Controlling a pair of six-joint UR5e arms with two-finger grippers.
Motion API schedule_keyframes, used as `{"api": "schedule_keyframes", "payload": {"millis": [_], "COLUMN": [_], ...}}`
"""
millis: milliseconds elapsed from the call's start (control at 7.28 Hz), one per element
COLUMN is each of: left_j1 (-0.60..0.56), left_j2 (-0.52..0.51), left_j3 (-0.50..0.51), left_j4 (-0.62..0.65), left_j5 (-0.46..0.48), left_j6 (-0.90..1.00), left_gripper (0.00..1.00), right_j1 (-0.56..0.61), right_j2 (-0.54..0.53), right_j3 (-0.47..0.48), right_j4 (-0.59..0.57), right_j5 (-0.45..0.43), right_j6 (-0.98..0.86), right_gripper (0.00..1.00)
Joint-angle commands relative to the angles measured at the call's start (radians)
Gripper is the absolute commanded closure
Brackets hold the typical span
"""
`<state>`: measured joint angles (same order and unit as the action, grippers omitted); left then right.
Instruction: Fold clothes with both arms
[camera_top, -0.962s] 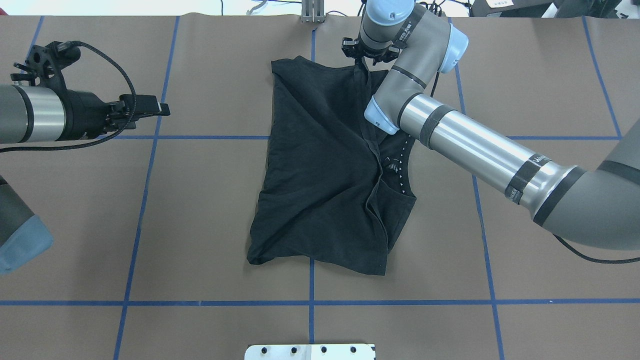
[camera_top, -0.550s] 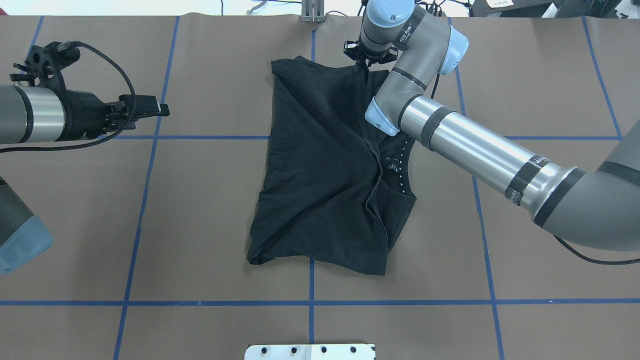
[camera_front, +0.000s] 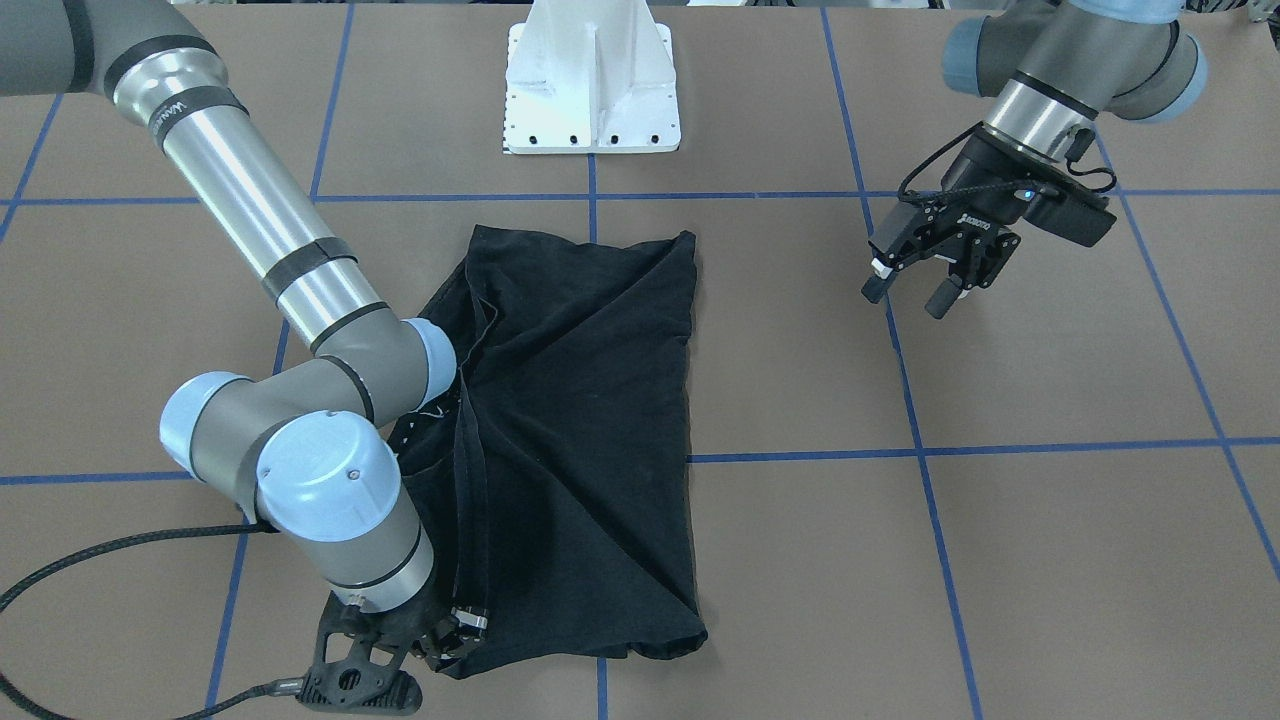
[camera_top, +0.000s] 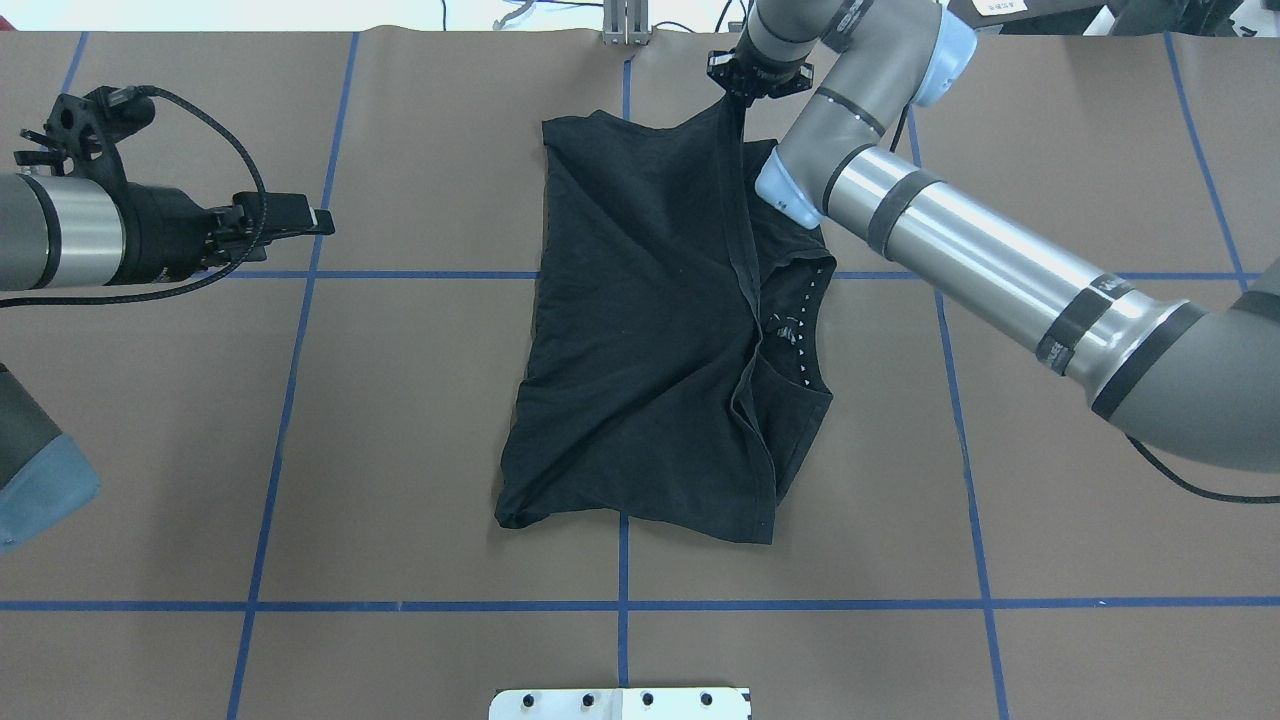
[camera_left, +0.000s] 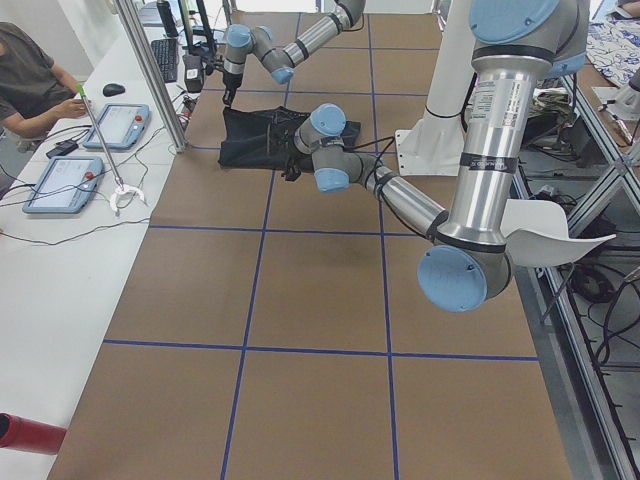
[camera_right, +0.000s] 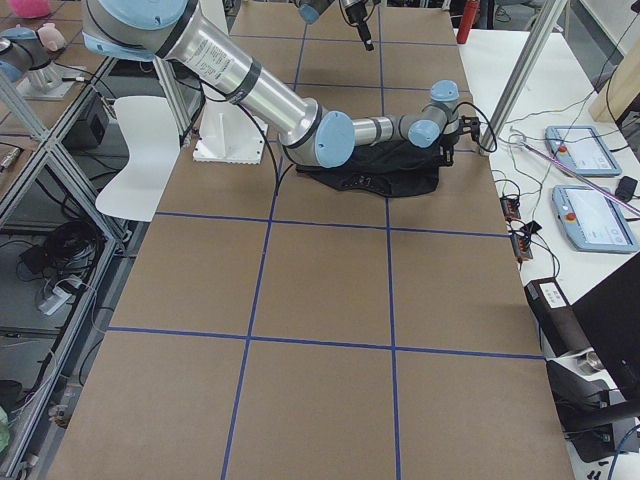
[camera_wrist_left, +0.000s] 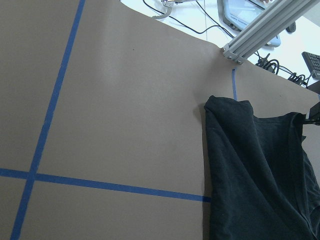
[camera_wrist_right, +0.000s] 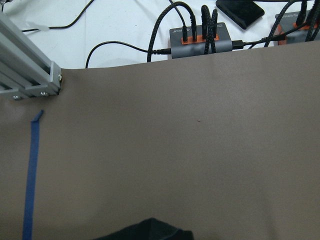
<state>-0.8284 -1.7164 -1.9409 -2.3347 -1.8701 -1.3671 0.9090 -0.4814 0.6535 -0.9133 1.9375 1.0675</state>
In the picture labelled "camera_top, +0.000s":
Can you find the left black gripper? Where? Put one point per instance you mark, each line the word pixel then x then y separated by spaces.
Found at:
pixel 165 234

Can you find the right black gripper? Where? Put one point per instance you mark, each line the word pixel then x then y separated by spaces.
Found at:
pixel 757 77

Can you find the black graphic t-shirt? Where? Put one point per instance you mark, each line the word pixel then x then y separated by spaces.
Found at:
pixel 674 373

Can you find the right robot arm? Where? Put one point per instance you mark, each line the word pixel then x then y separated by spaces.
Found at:
pixel 1169 374

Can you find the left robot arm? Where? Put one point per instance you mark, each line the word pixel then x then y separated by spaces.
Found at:
pixel 71 232

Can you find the aluminium frame post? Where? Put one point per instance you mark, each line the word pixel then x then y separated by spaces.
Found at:
pixel 626 22

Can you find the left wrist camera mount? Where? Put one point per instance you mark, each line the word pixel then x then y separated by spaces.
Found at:
pixel 81 136

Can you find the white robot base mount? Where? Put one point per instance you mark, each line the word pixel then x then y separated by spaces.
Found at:
pixel 623 703

